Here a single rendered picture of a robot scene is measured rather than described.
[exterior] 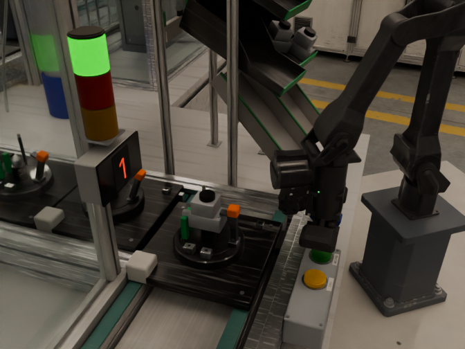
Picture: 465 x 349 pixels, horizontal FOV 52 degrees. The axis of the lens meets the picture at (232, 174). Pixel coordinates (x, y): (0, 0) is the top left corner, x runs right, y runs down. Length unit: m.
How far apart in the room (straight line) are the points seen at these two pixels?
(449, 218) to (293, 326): 0.35
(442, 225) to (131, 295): 0.57
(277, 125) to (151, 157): 0.45
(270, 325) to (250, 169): 0.66
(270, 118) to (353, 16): 3.78
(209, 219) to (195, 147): 0.66
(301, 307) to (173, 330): 0.23
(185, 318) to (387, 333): 0.38
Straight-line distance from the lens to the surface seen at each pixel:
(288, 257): 0.96
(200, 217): 0.89
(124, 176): 0.78
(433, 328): 1.03
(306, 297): 0.88
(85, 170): 0.72
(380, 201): 0.96
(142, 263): 0.90
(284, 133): 1.21
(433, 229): 0.92
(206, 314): 0.90
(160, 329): 0.89
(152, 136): 1.60
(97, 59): 0.69
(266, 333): 0.83
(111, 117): 0.72
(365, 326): 0.99
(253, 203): 1.10
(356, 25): 4.94
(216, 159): 1.45
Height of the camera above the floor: 1.59
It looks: 32 degrees down
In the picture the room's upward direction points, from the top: straight up
